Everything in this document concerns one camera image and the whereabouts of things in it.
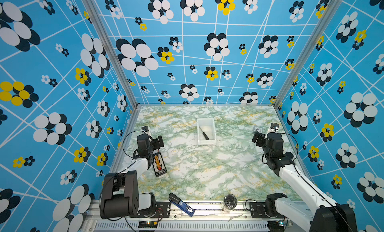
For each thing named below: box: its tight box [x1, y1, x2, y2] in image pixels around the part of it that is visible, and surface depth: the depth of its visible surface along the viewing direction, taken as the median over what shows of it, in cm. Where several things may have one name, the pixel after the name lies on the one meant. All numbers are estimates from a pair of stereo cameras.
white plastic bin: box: [196, 118, 217, 145], surface depth 104 cm
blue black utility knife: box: [168, 193, 196, 217], surface depth 73 cm
